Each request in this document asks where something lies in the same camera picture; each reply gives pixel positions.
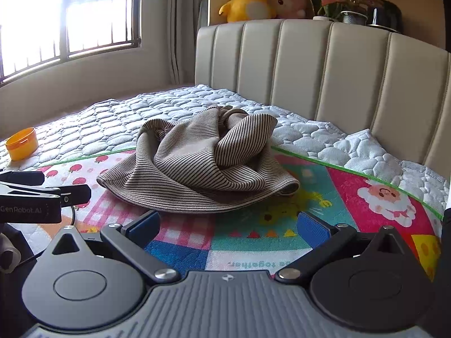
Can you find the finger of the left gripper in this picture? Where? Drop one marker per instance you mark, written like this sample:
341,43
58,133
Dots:
73,195
22,177

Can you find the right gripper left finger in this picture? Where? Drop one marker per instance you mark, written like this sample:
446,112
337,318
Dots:
128,243

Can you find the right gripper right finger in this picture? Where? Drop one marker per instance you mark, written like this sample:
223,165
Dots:
327,242

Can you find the brown striped knit garment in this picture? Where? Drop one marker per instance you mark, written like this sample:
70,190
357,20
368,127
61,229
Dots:
218,161

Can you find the orange plastic container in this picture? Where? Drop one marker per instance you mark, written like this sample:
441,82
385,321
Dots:
22,144

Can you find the colourful cartoon play mat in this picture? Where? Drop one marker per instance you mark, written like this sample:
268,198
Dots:
265,236

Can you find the barred window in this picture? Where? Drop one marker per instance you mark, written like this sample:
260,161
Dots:
36,34

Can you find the beige padded headboard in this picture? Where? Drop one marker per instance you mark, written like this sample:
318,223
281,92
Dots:
352,76

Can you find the black round pot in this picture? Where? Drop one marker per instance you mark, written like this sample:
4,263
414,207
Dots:
386,16

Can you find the beige curtain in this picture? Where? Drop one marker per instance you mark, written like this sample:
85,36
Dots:
181,24

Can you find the pink plush toy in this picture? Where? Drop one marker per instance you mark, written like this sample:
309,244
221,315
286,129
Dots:
290,9

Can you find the yellow duck plush toy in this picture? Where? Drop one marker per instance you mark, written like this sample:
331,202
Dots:
246,10

